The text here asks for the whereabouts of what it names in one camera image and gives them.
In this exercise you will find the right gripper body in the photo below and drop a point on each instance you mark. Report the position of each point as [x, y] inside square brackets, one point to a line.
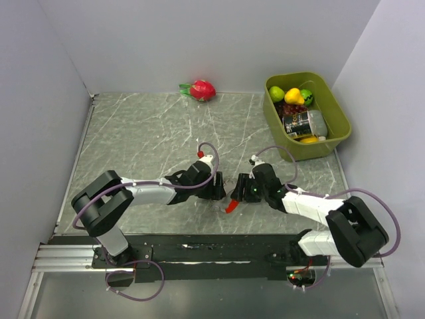
[255, 193]

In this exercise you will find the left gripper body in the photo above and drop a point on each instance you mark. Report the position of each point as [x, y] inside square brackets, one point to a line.
[204, 191]

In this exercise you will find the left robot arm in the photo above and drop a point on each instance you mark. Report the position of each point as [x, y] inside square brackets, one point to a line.
[100, 205]

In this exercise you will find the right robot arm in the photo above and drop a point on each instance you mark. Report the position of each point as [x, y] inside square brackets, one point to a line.
[352, 231]

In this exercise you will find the yellow lemon toy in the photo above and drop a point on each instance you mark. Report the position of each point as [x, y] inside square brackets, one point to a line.
[308, 140]

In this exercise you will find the dark red grapes toy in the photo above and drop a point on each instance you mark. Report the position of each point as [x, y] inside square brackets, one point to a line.
[284, 109]

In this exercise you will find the black labelled cup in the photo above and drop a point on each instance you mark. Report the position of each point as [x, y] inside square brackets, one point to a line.
[309, 123]

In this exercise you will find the red dragon fruit toy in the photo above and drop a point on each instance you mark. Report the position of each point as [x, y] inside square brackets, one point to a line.
[200, 90]

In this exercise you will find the green lime toy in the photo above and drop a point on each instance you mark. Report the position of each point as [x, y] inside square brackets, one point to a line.
[276, 94]

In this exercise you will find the yellow pear toy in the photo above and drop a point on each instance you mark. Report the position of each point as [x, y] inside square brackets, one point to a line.
[294, 97]

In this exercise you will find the green watermelon toy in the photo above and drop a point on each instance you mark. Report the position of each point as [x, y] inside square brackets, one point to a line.
[307, 96]

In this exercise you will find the olive green plastic bin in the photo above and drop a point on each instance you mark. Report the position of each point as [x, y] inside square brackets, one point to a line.
[339, 127]

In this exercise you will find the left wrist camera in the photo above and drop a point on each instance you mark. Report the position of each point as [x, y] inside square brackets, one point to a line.
[207, 159]

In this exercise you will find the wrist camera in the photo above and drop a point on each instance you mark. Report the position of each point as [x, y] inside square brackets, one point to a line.
[207, 159]
[255, 161]

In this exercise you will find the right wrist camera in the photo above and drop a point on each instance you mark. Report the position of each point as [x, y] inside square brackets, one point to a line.
[255, 161]

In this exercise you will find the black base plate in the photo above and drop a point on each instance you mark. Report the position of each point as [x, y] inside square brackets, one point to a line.
[201, 257]

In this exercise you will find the aluminium rail frame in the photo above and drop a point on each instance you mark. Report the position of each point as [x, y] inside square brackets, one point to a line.
[64, 258]

